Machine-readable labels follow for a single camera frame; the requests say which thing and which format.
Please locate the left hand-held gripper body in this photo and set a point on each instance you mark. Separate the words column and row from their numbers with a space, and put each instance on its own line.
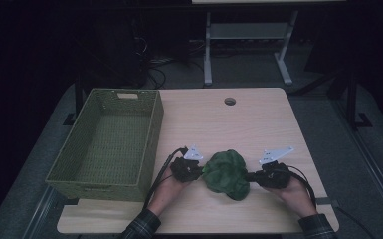
column 185, row 169

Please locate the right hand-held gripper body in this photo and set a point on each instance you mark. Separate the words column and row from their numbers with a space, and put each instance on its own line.
column 272, row 177

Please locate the dark green plush garment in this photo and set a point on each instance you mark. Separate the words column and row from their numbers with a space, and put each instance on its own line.
column 227, row 176

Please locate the person's right hand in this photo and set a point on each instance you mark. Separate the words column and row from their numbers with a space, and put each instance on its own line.
column 295, row 195

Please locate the person's left hand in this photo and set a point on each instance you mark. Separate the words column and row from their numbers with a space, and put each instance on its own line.
column 165, row 195

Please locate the grey tape strip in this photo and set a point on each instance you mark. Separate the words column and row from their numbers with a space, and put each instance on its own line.
column 325, row 201

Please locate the green woven basket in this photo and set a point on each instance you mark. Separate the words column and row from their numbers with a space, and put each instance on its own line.
column 109, row 146

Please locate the white metal stand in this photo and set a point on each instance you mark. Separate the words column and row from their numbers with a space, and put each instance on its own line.
column 248, row 31

